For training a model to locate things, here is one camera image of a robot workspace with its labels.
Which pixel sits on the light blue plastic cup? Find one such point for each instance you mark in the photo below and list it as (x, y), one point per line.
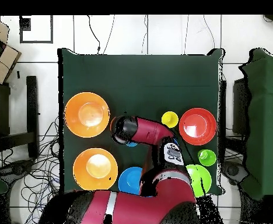
(131, 144)

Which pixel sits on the dark blue plastic bowl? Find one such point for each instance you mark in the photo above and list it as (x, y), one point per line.
(175, 141)

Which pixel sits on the orange plastic bowl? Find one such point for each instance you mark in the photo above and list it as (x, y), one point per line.
(87, 114)
(89, 177)

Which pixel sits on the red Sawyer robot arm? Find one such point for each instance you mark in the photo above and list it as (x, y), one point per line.
(138, 210)

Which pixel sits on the yellow plastic cup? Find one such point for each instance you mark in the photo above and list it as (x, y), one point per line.
(169, 119)

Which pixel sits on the dark green tablecloth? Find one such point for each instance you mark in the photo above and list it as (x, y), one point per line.
(138, 81)

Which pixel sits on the light blue plastic bowl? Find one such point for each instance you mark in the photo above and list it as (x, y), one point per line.
(129, 180)

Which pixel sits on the red plastic bowl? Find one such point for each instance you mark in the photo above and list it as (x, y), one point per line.
(197, 126)

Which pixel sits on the green plastic cup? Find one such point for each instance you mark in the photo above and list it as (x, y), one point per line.
(207, 157)

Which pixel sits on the green plastic bowl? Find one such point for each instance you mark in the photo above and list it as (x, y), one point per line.
(201, 179)

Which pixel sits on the black box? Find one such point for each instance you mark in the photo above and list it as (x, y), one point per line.
(240, 107)

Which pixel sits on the black equipment base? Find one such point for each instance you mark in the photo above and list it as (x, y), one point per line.
(233, 171)
(17, 169)

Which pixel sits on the black stand frame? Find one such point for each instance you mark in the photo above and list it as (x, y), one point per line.
(32, 105)

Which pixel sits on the black square floor frame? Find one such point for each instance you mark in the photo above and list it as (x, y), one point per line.
(21, 30)

